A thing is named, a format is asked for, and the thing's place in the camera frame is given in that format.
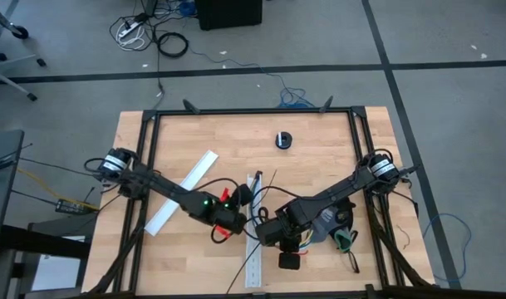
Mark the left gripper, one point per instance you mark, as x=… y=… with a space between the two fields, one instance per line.
x=232 y=220

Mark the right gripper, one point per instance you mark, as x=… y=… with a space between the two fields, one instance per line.
x=289 y=261

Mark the black tape wrap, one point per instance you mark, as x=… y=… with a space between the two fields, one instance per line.
x=258 y=173

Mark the white duct cover strip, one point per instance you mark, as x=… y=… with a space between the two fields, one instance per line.
x=194 y=178

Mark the red tag on left arm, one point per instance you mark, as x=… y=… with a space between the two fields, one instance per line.
x=222 y=233
x=224 y=194

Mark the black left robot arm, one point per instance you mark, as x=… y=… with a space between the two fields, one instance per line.
x=165 y=187

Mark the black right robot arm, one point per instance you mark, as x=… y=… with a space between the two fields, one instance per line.
x=344 y=187

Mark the printed grey work glove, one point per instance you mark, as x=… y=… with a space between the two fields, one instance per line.
x=319 y=232

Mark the black safety glasses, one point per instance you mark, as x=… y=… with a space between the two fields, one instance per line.
x=349 y=254

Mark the small black round disc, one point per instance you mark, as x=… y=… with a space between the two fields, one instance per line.
x=288 y=140

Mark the small black device box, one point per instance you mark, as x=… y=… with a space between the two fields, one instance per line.
x=70 y=206

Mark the white panel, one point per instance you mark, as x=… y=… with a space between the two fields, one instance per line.
x=53 y=270

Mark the black stand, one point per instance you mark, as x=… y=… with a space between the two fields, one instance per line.
x=36 y=245

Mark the black computer case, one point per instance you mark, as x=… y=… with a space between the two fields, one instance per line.
x=227 y=14

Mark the white power strip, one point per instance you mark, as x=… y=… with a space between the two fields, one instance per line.
x=126 y=31

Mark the dark desk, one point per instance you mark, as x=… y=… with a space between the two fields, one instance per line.
x=1 y=187

